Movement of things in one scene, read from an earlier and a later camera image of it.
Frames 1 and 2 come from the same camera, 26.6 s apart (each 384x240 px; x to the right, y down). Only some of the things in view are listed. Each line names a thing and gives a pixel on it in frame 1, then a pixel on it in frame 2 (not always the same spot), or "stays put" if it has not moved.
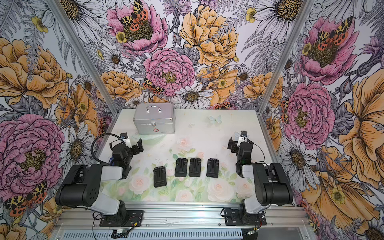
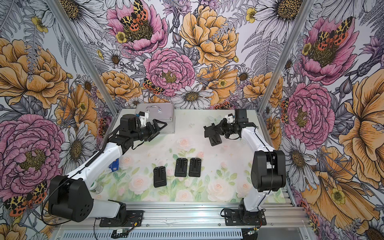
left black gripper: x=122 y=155 → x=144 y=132
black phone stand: x=181 y=168 stays put
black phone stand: x=212 y=168 → x=213 y=132
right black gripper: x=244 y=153 → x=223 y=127
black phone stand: x=159 y=176 stays put
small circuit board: x=119 y=233 stays put
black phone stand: x=194 y=169 stays put
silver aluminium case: x=154 y=118 stays put
